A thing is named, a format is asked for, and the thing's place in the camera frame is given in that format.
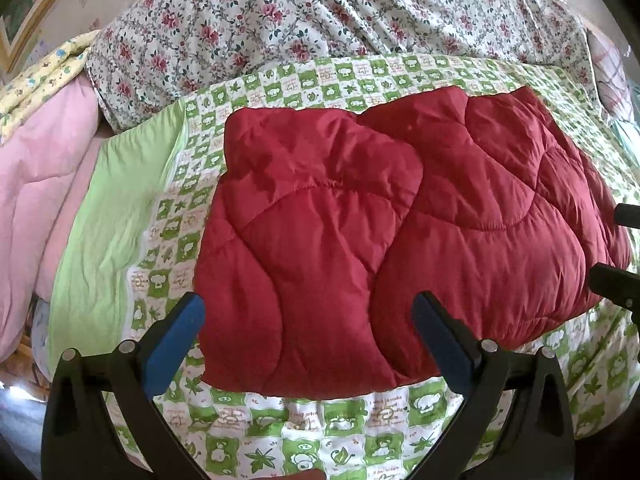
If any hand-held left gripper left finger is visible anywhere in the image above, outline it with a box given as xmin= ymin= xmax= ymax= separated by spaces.
xmin=42 ymin=291 xmax=207 ymax=480

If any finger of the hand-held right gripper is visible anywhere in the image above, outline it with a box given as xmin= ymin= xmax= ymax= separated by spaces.
xmin=589 ymin=262 xmax=640 ymax=311
xmin=614 ymin=203 xmax=640 ymax=228

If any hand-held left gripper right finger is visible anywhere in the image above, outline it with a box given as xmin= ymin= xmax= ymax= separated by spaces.
xmin=411 ymin=290 xmax=576 ymax=480

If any red quilted jacket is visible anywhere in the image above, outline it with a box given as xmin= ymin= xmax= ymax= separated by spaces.
xmin=192 ymin=85 xmax=632 ymax=401

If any pink plaid cloth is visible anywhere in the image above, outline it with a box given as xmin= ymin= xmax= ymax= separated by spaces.
xmin=585 ymin=27 xmax=640 ymax=126

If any green checkered printed blanket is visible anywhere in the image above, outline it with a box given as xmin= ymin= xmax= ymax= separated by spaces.
xmin=47 ymin=52 xmax=640 ymax=480

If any pink quilt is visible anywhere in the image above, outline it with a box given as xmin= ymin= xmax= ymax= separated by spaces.
xmin=0 ymin=79 xmax=113 ymax=361

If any yellow printed cloth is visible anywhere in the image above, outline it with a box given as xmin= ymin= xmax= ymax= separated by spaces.
xmin=0 ymin=30 xmax=103 ymax=133

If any floral quilt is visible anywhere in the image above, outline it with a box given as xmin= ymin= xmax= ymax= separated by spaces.
xmin=85 ymin=0 xmax=601 ymax=136

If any wooden picture frame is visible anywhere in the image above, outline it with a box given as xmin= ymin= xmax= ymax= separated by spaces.
xmin=0 ymin=0 xmax=96 ymax=73

